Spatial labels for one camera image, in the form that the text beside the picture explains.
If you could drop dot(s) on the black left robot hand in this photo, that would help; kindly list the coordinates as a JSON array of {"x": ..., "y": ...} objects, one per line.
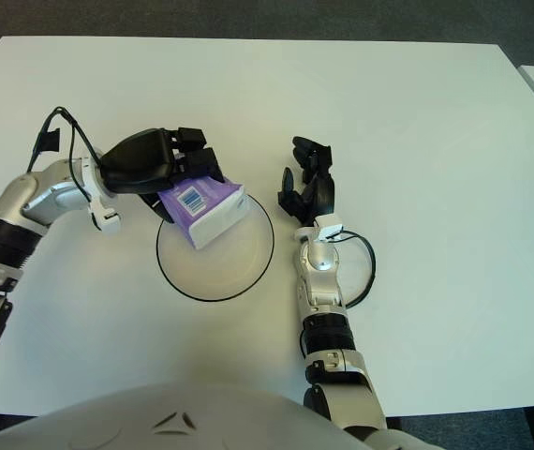
[{"x": 140, "y": 161}]

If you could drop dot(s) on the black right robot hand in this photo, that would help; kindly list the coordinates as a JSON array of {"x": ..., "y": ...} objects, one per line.
[{"x": 321, "y": 194}]

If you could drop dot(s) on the purple tissue paper pack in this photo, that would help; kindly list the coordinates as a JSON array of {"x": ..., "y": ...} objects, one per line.
[{"x": 211, "y": 211}]

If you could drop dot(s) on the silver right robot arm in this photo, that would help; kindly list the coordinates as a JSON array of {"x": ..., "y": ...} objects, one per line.
[{"x": 321, "y": 262}]

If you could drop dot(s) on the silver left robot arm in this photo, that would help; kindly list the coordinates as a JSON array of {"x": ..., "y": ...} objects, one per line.
[{"x": 37, "y": 197}]

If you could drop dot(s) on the white plate with black rim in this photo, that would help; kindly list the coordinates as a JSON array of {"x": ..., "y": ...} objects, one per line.
[{"x": 220, "y": 274}]

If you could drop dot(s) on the grey robot torso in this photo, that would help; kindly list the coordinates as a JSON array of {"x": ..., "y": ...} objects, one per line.
[{"x": 192, "y": 417}]

